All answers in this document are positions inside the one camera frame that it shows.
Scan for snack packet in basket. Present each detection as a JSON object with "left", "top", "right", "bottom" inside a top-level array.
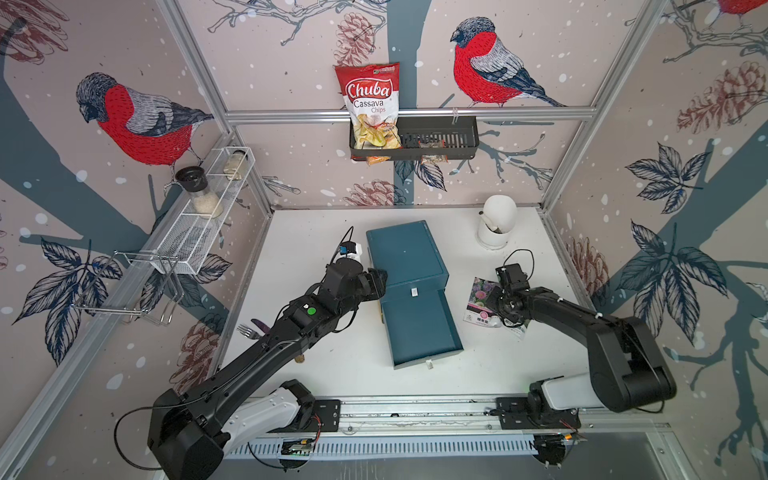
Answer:
[{"left": 418, "top": 135, "right": 448, "bottom": 164}]

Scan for black wall basket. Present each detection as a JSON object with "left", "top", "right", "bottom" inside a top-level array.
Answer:
[{"left": 349, "top": 116, "right": 479, "bottom": 161}]

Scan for white wire shelf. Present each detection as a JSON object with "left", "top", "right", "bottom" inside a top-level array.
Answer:
[{"left": 117, "top": 146, "right": 254, "bottom": 275}]

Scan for green gourd seed bag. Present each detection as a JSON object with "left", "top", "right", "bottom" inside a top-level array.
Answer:
[{"left": 505, "top": 321, "right": 529, "bottom": 340}]

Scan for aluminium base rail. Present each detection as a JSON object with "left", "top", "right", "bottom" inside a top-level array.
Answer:
[{"left": 228, "top": 394, "right": 674, "bottom": 469}]

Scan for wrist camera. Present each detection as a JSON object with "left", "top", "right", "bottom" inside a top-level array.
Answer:
[
  {"left": 337, "top": 240, "right": 364, "bottom": 263},
  {"left": 496, "top": 263, "right": 530, "bottom": 293}
]

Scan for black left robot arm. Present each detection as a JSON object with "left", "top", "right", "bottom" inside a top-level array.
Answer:
[{"left": 147, "top": 258, "right": 387, "bottom": 479}]

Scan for pink flower seed bag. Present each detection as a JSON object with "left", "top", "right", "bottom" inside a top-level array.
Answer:
[{"left": 463, "top": 277, "right": 502, "bottom": 328}]

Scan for small pale jar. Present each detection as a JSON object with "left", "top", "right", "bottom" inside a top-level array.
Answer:
[{"left": 222, "top": 150, "right": 248, "bottom": 181}]

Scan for red cassava chips bag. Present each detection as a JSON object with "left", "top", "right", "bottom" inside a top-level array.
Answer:
[{"left": 335, "top": 62, "right": 402, "bottom": 153}]

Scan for wire hook rack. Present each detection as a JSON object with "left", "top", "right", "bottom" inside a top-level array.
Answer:
[{"left": 69, "top": 250, "right": 185, "bottom": 326}]

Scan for cream handled utensil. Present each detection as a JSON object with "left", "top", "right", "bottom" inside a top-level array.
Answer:
[{"left": 478, "top": 211, "right": 501, "bottom": 234}]

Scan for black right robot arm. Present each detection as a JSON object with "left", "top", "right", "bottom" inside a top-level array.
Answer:
[{"left": 488, "top": 283, "right": 677, "bottom": 430}]

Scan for black lid spice jar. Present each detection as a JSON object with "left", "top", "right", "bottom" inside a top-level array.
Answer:
[{"left": 174, "top": 166, "right": 223, "bottom": 218}]

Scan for white utensil holder cup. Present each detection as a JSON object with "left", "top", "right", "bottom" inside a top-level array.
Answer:
[{"left": 476, "top": 195, "right": 518, "bottom": 250}]

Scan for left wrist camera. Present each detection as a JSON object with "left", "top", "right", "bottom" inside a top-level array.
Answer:
[{"left": 337, "top": 240, "right": 364, "bottom": 263}]

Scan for teal drawer cabinet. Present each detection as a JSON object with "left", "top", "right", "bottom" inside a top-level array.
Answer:
[{"left": 366, "top": 220, "right": 463, "bottom": 369}]

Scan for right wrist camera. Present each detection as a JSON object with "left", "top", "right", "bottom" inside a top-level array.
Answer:
[{"left": 496, "top": 263, "right": 530, "bottom": 293}]

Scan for pink handled fork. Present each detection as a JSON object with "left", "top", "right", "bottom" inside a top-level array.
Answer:
[{"left": 236, "top": 318, "right": 271, "bottom": 341}]

